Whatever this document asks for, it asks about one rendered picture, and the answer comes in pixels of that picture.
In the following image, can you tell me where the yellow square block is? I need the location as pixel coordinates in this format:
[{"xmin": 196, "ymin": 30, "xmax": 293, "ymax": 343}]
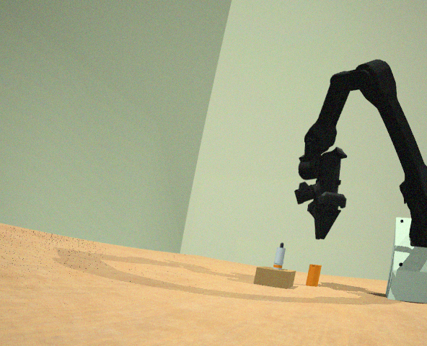
[{"xmin": 253, "ymin": 267, "xmax": 296, "ymax": 289}]

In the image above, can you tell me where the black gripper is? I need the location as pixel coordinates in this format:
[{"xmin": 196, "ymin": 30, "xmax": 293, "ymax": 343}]
[{"xmin": 307, "ymin": 174, "xmax": 347, "ymax": 240}]

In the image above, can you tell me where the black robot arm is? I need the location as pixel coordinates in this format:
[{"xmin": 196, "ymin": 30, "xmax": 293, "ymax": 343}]
[{"xmin": 294, "ymin": 59, "xmax": 427, "ymax": 248}]

